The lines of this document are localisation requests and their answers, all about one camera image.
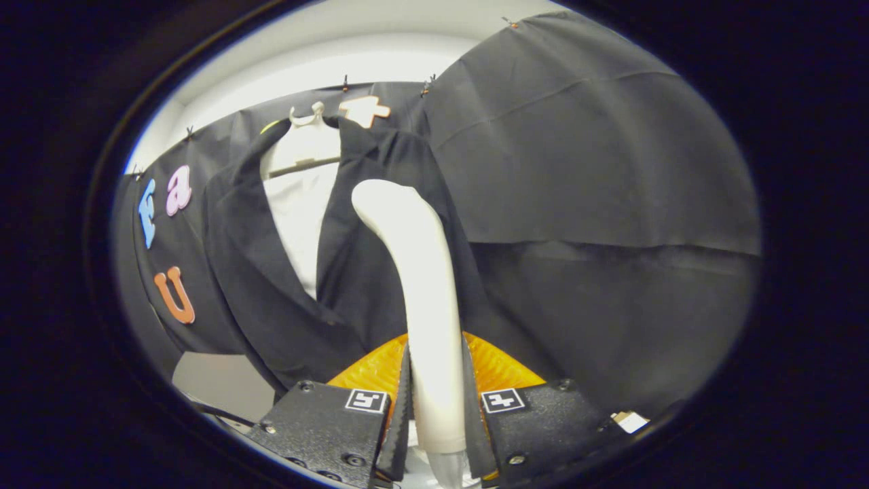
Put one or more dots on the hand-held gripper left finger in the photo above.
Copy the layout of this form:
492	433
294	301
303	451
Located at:
400	421

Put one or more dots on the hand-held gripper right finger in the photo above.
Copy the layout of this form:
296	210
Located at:
475	428

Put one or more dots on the white garment steamer head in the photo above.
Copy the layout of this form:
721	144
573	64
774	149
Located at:
428	305

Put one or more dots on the black jacket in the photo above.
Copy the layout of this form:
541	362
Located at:
271	305

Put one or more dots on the cardboard box with paper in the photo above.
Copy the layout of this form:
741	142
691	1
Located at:
631	421

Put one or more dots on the grey drawer cabinet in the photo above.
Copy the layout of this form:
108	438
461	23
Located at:
217	380

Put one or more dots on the black backdrop cloth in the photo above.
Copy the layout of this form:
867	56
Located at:
611	170

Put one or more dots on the row of backdrop clips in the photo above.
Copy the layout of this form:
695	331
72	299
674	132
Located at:
345	84

